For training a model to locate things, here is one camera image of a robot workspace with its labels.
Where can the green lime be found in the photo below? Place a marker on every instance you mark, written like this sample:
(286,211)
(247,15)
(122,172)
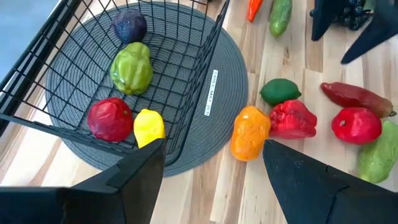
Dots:
(280,91)

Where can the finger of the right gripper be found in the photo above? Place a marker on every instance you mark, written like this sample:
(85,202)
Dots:
(373,34)
(323,18)

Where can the smooth green cucumber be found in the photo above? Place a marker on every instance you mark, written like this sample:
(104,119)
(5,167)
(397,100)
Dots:
(280,17)

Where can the wrinkled green bitter gourd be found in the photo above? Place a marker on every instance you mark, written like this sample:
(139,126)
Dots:
(379,155)

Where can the round grey woven placemat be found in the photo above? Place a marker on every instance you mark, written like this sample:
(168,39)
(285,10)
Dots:
(227,93)

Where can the orange bell pepper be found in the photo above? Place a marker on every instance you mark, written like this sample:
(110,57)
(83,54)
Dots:
(248,133)

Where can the red carrot with green leaves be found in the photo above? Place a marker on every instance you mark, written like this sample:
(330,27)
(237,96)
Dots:
(254,7)

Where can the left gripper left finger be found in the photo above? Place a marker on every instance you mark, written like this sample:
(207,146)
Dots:
(124,193)

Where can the long dark grape bunch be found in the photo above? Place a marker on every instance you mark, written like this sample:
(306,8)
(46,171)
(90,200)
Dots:
(354,15)

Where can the green bell pepper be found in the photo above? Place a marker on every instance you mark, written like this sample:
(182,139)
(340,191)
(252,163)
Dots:
(132,68)

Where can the red-brown chili pepper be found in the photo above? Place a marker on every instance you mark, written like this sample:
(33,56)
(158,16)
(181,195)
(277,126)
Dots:
(354,97)

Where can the small yellow lemon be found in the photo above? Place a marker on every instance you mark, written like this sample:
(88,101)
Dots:
(148,126)

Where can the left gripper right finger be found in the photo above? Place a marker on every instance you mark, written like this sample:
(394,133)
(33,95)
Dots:
(317,193)

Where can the red bell pepper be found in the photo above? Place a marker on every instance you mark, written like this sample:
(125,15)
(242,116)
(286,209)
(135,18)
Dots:
(292,119)

